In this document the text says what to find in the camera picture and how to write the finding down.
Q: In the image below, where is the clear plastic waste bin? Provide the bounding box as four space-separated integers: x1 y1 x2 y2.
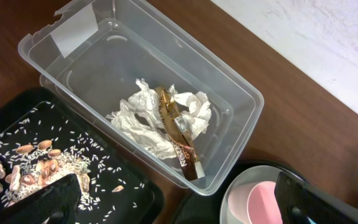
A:
18 0 264 195

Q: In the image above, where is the black rectangular food tray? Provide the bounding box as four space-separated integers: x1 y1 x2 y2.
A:
0 88 163 223

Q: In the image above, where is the round black serving tray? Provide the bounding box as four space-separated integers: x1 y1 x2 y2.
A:
170 160 305 223

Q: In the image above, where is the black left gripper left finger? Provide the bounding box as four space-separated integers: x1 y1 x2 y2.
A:
0 174 81 224

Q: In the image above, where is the pink plastic cup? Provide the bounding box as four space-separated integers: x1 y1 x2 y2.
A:
228 181 283 224

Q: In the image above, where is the light grey round plate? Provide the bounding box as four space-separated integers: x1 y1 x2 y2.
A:
219 165 305 224

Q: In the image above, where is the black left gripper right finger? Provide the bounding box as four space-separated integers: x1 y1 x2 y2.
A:
274 172 358 224

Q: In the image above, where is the white paper napkin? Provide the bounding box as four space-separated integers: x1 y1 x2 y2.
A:
106 78 212 160

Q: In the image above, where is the brown gold coffee sachet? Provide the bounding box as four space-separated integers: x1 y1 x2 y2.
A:
155 87 205 180

